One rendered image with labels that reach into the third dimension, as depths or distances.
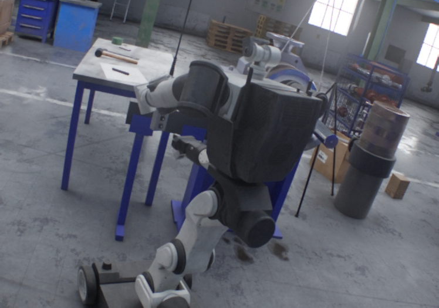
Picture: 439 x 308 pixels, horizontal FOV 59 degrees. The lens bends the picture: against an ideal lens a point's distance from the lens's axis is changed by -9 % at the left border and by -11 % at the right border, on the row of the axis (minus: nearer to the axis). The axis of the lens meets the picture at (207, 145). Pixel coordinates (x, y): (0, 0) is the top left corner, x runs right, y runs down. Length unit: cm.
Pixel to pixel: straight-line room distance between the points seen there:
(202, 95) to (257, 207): 40
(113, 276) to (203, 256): 62
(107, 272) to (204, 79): 123
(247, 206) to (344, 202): 284
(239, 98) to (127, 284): 123
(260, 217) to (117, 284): 103
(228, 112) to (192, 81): 15
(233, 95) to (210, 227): 52
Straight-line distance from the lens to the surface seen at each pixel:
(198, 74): 118
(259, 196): 135
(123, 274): 215
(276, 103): 115
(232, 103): 123
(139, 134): 249
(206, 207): 140
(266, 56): 134
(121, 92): 282
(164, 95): 132
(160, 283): 186
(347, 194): 406
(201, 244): 158
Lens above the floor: 157
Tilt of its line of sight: 20 degrees down
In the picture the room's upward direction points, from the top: 16 degrees clockwise
